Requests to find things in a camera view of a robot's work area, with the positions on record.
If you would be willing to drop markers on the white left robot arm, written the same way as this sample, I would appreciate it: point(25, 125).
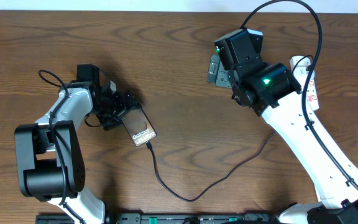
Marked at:
point(50, 165)

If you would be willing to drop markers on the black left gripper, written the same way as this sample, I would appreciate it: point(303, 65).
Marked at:
point(122, 109)

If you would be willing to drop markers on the black charger plug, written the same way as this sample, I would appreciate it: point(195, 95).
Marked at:
point(309, 68)

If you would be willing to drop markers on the white power strip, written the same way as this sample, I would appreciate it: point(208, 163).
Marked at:
point(298, 66)

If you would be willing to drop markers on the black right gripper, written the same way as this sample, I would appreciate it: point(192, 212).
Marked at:
point(215, 68)

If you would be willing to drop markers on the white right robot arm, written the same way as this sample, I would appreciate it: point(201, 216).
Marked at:
point(274, 93)

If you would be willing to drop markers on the gold Galaxy smartphone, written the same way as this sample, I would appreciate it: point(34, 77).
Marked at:
point(138, 127)

